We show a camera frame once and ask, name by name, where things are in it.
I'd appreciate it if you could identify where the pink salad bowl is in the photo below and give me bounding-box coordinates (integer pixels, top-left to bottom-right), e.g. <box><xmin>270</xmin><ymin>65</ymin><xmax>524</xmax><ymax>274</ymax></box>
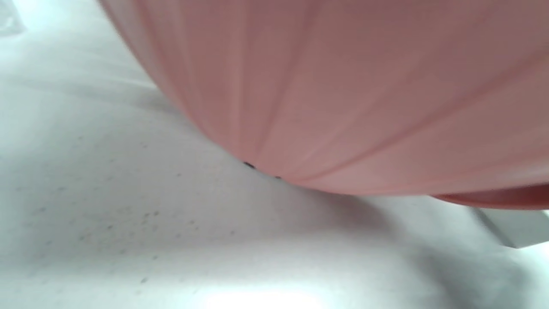
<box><xmin>98</xmin><ymin>0</ymin><xmax>549</xmax><ymax>211</ymax></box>

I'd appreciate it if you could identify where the clear plastic jar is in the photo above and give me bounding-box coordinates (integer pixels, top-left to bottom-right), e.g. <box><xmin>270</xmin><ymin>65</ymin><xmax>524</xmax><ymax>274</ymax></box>
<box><xmin>0</xmin><ymin>0</ymin><xmax>26</xmax><ymax>37</ymax></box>

